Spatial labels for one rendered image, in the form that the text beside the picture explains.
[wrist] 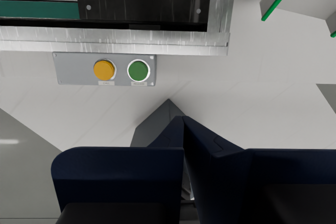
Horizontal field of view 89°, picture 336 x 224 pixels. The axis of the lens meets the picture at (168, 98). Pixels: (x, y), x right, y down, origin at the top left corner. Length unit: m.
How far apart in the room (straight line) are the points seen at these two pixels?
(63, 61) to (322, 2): 0.48
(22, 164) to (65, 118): 1.62
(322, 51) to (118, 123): 0.60
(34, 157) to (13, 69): 1.52
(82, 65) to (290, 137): 0.63
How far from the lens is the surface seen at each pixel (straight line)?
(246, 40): 0.51
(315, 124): 0.70
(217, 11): 0.38
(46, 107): 0.60
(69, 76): 0.42
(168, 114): 0.39
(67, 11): 0.42
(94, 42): 0.39
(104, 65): 0.37
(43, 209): 2.51
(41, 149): 1.98
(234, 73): 0.51
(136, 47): 0.36
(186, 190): 0.32
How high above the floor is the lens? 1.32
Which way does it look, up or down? 70 degrees down
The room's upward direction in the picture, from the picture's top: 176 degrees clockwise
